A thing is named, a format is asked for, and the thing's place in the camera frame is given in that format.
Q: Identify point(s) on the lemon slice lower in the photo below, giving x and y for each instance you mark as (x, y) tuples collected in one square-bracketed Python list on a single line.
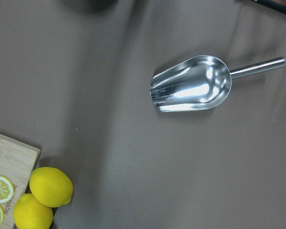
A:
[(6, 189)]

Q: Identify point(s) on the yellow lemon upper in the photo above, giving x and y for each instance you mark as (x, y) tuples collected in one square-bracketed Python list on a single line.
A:
[(29, 213)]

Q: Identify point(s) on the yellow lemon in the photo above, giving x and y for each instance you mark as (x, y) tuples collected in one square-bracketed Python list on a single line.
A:
[(29, 213), (51, 187)]

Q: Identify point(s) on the steel ice scoop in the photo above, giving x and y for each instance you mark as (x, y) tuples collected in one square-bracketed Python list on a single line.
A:
[(200, 83)]

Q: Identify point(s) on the yellow lemon lower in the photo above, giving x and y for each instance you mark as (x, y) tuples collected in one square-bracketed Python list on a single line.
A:
[(51, 187)]

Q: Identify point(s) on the bamboo cutting board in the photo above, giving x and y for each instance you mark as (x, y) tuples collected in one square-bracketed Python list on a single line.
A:
[(17, 160)]

